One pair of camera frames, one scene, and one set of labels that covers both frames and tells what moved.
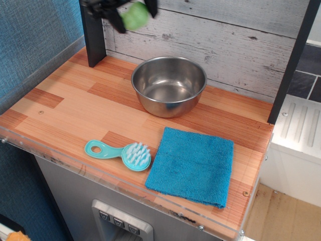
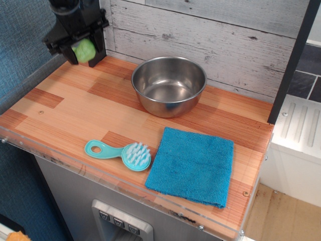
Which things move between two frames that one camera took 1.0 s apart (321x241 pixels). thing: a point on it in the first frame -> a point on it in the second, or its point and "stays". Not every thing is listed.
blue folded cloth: (192, 165) stays
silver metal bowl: (168, 86) stays
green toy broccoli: (135, 16) -> (85, 50)
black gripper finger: (113, 16) -> (69, 54)
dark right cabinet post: (294, 59) stays
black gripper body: (101, 7) -> (68, 27)
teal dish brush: (136, 156) stays
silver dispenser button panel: (110, 224) stays
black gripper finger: (152, 6) -> (97, 36)
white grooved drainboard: (298, 126) stays
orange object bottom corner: (17, 236) stays
